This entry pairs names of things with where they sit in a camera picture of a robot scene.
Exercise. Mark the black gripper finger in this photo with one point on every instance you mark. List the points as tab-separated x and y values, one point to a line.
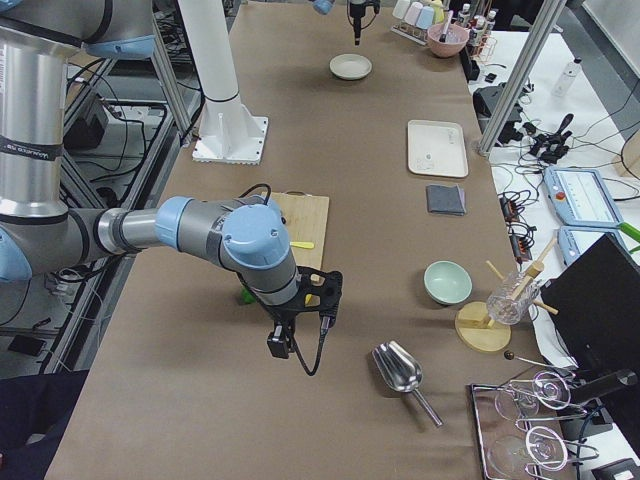
278	341
356	24

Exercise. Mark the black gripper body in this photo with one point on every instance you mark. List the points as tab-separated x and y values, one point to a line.
356	11
283	317

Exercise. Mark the cream rabbit tray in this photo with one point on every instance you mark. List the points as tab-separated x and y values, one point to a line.
436	148

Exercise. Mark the yellow plastic knife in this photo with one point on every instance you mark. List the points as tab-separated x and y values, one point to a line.
302	245

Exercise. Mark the cream round plate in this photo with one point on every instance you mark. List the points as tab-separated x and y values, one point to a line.
350	66

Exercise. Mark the green lime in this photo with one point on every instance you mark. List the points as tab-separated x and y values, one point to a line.
246	296

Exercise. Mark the white cup rack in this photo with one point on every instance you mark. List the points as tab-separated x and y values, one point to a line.
414	18

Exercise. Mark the bamboo cutting board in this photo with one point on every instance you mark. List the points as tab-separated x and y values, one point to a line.
306	220

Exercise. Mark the steel muddler in bowl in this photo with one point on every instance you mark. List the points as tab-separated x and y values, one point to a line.
445	26

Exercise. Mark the pink bowl with ice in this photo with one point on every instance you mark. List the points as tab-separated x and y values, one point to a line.
456	39

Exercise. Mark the steel scoop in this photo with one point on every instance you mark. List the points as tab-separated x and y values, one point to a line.
403	373

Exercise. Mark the mint green bowl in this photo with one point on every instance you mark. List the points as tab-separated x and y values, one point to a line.
447	283

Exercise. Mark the grey folded cloth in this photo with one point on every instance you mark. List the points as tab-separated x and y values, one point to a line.
447	200

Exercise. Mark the wooden cup tree stand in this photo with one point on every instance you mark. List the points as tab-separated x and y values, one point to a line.
473	324

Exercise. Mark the clear glass cup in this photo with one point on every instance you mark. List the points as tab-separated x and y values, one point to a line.
511	300

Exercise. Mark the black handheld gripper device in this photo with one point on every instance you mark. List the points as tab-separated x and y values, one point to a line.
549	147

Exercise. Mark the blue teach pendant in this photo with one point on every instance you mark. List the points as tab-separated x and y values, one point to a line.
573	241
581	198

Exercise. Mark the black monitor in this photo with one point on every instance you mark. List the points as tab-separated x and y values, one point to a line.
597	298

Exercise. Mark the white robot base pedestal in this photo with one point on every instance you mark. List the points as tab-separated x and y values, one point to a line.
227	132

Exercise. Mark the aluminium frame post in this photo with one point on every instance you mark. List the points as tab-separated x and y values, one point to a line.
538	34

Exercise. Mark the wire glass rack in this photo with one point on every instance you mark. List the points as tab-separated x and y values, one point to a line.
517	426

